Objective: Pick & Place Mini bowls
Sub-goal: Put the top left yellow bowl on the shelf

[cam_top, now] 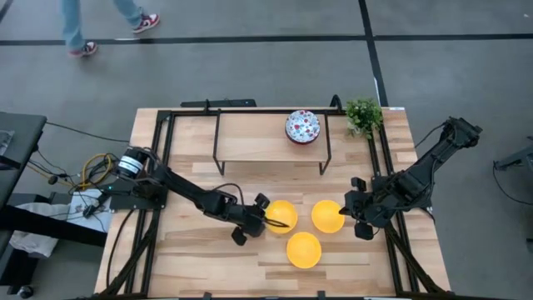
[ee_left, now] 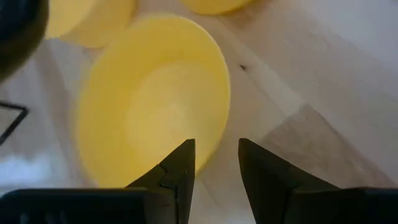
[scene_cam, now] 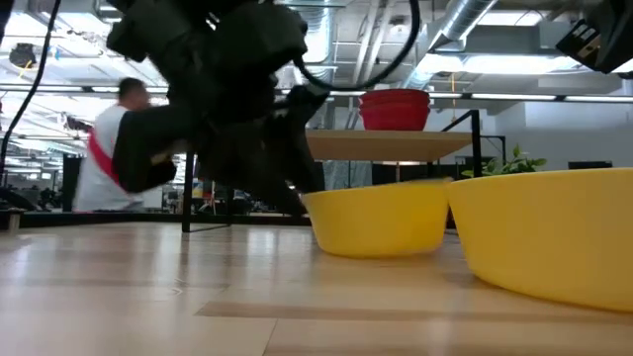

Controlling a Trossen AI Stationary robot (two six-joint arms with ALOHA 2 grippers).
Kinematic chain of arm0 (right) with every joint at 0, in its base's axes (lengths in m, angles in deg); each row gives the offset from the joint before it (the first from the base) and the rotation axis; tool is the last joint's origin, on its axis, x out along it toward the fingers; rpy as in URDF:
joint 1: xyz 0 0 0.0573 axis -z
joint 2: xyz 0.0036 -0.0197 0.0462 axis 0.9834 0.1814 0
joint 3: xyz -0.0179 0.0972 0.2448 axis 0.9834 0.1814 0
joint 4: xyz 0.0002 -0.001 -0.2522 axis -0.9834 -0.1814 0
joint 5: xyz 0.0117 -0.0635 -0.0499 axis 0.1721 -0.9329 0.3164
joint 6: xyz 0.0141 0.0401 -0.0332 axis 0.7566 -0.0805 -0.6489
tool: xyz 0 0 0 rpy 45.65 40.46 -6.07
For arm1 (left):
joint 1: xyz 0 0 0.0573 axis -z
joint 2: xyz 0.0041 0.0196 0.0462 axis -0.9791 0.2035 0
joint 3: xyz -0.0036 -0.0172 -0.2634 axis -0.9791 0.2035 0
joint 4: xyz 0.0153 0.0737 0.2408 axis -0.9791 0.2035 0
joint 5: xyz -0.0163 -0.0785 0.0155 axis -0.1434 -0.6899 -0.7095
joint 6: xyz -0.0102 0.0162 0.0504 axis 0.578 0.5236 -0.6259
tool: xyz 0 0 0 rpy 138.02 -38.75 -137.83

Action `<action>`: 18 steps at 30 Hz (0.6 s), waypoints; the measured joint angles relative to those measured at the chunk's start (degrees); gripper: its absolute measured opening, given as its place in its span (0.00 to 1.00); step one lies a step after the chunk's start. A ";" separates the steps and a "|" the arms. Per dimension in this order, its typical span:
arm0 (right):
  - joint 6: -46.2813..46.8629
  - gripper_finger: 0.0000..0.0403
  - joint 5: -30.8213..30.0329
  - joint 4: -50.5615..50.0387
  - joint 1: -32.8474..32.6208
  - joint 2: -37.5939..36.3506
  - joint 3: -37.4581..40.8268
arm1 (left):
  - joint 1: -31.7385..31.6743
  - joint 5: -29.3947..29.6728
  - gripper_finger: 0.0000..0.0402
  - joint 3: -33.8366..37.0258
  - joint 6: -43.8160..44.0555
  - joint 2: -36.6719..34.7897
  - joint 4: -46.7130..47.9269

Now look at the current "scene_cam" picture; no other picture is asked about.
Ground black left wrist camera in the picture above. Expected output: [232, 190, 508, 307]
[112, 109, 178, 195]

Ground long ceiling light strip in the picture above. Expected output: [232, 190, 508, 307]
[469, 92, 558, 102]

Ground person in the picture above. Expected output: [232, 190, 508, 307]
[73, 77, 152, 213]

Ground black metal table frame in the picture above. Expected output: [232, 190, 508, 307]
[0, 210, 313, 229]

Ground black monitor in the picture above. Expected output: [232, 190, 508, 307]
[567, 160, 613, 171]

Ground red floral-print mini bowl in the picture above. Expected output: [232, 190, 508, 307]
[359, 97, 431, 109]
[360, 105, 430, 132]
[359, 88, 431, 100]

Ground yellow plastic mini bowl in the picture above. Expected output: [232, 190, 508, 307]
[446, 167, 633, 313]
[301, 178, 452, 259]

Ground silver ventilation duct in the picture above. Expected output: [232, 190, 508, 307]
[400, 0, 498, 90]

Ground small green artificial plant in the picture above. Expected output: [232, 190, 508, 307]
[460, 143, 548, 179]

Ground black looped cable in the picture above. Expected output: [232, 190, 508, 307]
[294, 0, 422, 93]

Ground black ceiling lamp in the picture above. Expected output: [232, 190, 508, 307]
[8, 43, 39, 68]

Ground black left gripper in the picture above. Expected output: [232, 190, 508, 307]
[167, 4, 330, 213]

